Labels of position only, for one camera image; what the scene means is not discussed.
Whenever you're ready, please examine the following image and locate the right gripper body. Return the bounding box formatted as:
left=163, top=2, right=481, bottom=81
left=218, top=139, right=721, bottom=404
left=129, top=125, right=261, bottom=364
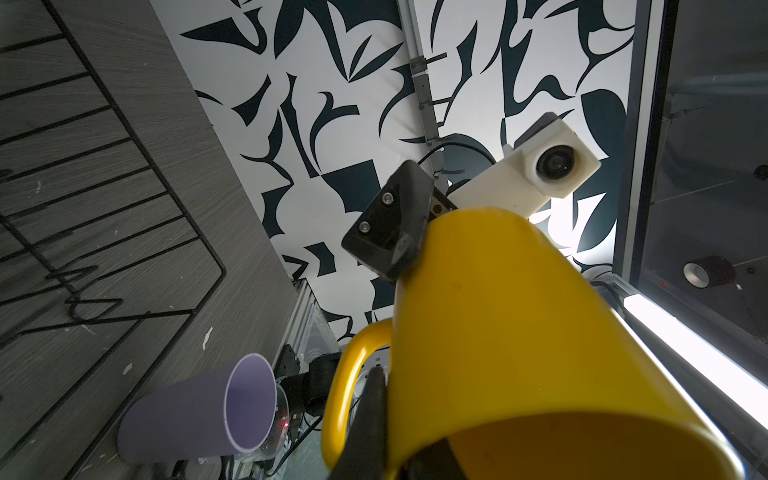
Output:
left=341, top=160, right=456, bottom=283

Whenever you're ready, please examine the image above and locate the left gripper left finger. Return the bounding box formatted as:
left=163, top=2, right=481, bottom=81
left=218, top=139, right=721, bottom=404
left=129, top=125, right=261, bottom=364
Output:
left=329, top=367, right=387, bottom=480

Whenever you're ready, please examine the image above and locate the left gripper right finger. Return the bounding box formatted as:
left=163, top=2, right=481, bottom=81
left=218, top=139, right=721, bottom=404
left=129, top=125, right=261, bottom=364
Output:
left=398, top=439, right=468, bottom=480

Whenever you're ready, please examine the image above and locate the yellow ceramic mug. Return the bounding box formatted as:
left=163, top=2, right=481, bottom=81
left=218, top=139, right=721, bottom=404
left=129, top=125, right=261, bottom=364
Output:
left=322, top=207, right=744, bottom=479

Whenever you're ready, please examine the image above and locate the clear glass cup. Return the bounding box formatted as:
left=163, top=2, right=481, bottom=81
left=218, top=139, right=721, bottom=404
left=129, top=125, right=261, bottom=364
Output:
left=235, top=385, right=290, bottom=462

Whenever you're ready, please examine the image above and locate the lilac plastic cup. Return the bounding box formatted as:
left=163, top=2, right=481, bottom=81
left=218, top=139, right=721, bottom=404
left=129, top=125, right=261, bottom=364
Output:
left=117, top=353, right=277, bottom=465

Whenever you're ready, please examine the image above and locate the ceiling light strip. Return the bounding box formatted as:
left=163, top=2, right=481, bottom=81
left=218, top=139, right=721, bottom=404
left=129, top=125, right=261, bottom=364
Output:
left=622, top=294, right=767, bottom=429

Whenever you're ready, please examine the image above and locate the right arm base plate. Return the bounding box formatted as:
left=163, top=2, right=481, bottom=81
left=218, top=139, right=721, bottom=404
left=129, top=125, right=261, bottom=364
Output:
left=274, top=344, right=342, bottom=417

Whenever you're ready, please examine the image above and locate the grey wall hook rail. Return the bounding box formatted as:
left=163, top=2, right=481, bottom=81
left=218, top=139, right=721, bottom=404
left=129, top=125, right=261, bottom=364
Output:
left=396, top=0, right=445, bottom=179

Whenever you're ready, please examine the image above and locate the black wire dish rack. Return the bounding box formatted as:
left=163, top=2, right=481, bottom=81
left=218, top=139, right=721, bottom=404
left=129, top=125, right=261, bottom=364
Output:
left=1, top=1, right=225, bottom=479

